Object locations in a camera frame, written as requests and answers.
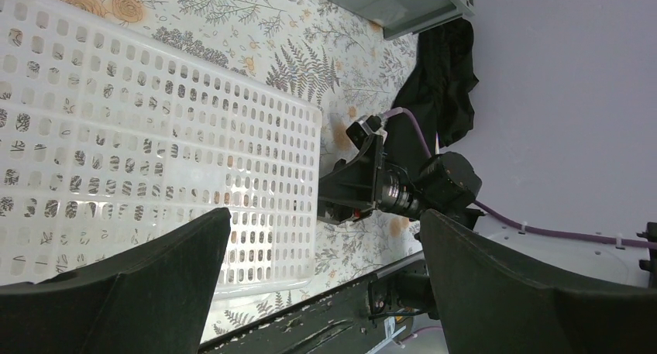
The white perforated plastic basket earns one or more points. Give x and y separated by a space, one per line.
110 139

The black crumpled cloth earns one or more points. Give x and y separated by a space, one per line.
437 90

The floral patterned table mat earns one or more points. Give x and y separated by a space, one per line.
309 49

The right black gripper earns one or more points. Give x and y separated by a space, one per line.
354 189

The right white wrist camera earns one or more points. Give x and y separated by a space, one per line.
364 127

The grey plastic storage bin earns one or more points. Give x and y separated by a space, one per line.
401 17

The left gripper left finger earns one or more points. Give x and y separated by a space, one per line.
153 298

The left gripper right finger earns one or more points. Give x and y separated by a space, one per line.
493 299

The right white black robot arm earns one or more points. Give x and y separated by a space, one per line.
449 185

